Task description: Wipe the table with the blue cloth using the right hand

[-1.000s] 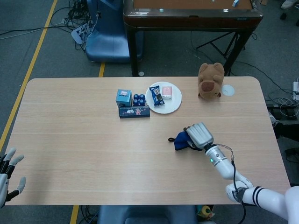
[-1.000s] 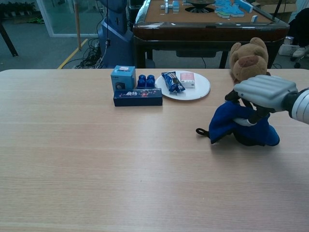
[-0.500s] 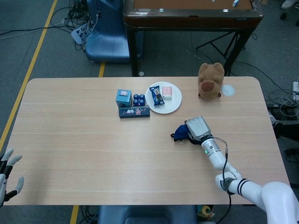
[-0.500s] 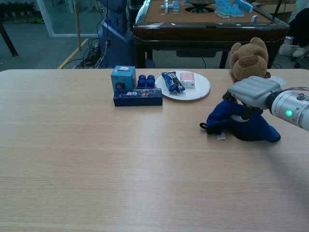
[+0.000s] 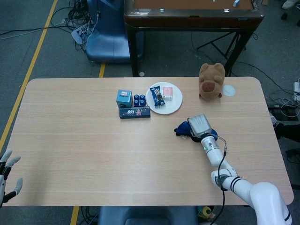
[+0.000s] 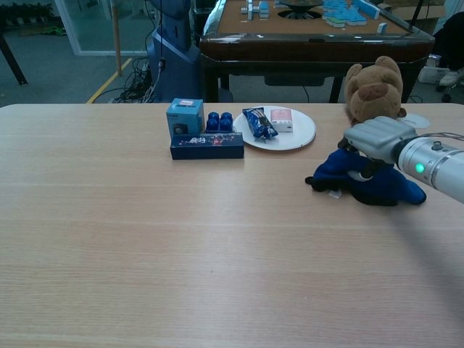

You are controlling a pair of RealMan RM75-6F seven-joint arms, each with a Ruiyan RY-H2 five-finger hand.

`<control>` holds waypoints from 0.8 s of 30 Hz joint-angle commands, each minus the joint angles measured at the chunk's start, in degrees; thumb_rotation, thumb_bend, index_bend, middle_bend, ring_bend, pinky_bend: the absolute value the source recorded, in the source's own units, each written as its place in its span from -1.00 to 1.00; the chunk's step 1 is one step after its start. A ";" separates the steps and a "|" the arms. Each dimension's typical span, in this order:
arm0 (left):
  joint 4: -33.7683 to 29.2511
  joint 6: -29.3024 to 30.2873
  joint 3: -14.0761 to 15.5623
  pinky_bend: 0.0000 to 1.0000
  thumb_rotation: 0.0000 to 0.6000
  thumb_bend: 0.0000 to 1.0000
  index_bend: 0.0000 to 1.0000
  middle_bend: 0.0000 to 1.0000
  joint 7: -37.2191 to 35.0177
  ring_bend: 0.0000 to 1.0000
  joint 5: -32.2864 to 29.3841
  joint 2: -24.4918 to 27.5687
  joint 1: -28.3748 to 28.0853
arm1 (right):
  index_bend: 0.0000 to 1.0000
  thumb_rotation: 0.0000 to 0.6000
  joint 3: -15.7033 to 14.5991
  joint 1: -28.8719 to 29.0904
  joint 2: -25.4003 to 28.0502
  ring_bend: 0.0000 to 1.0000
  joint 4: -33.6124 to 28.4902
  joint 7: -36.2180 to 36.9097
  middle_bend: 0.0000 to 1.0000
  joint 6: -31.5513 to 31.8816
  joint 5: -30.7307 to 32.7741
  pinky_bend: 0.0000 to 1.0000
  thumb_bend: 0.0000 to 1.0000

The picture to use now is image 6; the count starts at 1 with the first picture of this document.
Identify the black mahjong dice dome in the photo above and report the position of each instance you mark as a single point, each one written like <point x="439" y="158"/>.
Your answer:
<point x="299" y="8"/>

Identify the row of blue mahjong tiles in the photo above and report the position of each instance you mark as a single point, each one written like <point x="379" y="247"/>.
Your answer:
<point x="255" y="8"/>

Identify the blue white mahjong tile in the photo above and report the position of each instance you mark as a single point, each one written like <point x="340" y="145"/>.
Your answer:
<point x="383" y="28"/>

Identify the dark blue long box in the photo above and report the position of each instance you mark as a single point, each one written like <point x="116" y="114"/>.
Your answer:
<point x="206" y="146"/>

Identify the white plastic basket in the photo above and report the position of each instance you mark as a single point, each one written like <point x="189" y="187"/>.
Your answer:
<point x="431" y="75"/>

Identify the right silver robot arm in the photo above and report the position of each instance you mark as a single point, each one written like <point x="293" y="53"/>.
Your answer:
<point x="435" y="163"/>

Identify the blue cloth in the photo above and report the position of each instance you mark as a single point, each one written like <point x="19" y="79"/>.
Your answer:
<point x="339" y="170"/>

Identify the wooden stick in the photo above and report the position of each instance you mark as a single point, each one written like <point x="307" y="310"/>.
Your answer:
<point x="116" y="40"/>

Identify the blue cookie snack packet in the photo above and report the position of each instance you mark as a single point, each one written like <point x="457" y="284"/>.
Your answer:
<point x="260" y="125"/>

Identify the dark wood mahjong table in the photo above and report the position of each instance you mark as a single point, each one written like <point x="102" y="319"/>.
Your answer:
<point x="308" y="47"/>

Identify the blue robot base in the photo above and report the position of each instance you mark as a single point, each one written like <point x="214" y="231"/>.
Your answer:
<point x="174" y="54"/>

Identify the pink white tissue pack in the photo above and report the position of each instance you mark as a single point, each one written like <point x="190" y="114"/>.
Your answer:
<point x="282" y="119"/>

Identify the light blue cardboard box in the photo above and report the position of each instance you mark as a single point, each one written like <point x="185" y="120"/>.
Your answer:
<point x="185" y="117"/>

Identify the black table leg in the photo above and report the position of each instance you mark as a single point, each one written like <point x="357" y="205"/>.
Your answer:
<point x="14" y="61"/>

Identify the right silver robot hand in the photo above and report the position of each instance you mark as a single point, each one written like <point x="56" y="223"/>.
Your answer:
<point x="377" y="139"/>

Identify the white sneaker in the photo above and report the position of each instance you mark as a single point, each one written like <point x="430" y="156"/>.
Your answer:
<point x="451" y="78"/>

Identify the brown capybara plush toy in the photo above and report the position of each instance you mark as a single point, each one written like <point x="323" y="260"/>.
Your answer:
<point x="375" y="90"/>

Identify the white round plate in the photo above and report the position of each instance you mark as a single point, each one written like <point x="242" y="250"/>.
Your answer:
<point x="293" y="139"/>

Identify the pile of blue mahjong tiles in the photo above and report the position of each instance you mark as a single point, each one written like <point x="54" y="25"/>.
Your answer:
<point x="346" y="12"/>

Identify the blue bottle four-pack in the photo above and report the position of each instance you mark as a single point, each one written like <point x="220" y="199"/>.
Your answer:
<point x="219" y="122"/>

